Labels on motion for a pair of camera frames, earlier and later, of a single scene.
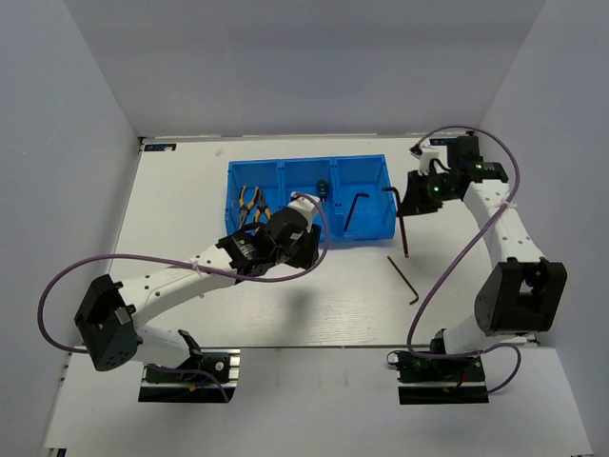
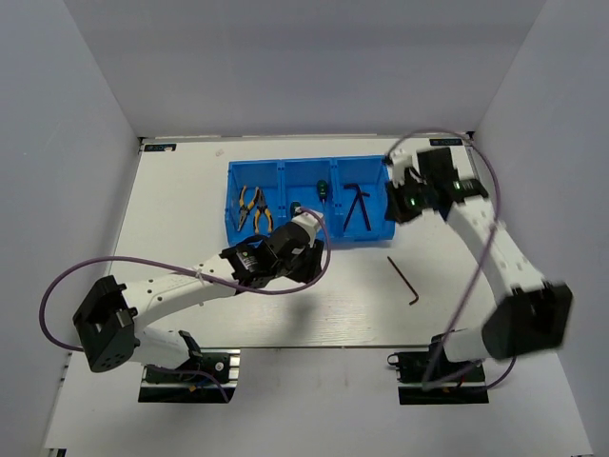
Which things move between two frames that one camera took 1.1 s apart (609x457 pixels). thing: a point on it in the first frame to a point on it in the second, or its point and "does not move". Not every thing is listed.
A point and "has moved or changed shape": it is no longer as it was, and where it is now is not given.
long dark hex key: (363, 194) has moved or changed shape
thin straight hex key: (404, 279) does not move
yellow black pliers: (261, 204) does not move
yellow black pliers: (244, 210) does not move
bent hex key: (401, 221) to (361, 195)
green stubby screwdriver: (323, 188) does not move
